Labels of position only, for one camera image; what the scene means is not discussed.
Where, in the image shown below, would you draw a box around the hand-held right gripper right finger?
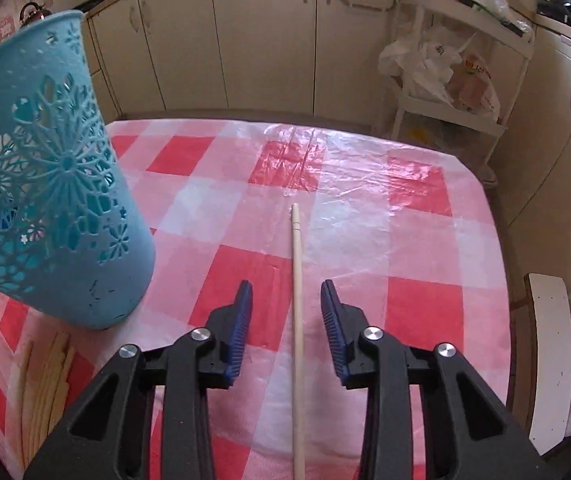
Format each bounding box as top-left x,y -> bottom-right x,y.
320,280 -> 556,480

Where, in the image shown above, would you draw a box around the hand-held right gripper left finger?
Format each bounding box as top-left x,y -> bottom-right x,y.
23,280 -> 255,480

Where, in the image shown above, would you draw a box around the wooden chopstick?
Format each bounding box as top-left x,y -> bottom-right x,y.
291,203 -> 305,480

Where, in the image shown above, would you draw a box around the pile of wooden chopsticks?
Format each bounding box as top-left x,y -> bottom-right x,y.
18,330 -> 77,468

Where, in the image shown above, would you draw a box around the blue perforated utensil holder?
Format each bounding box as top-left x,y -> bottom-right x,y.
0,10 -> 156,330

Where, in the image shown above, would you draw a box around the red white checkered tablecloth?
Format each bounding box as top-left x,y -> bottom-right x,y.
0,119 -> 511,480

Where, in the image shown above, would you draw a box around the white wooden chair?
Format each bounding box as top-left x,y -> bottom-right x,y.
523,272 -> 571,456

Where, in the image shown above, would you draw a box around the white shelf cart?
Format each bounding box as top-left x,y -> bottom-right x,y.
375,0 -> 536,186

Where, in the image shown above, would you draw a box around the cream tall cabinets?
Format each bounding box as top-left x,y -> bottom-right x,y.
490,10 -> 571,301

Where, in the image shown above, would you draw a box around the orange printed plastic bag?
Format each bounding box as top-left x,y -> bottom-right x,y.
453,55 -> 501,121

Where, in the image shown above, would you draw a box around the white plastic bag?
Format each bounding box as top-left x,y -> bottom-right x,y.
378,27 -> 466,106

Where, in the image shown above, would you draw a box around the cream base cabinets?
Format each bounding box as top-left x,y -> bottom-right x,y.
83,0 -> 401,126

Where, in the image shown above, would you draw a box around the metal kettle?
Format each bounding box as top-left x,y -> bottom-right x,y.
20,2 -> 46,28

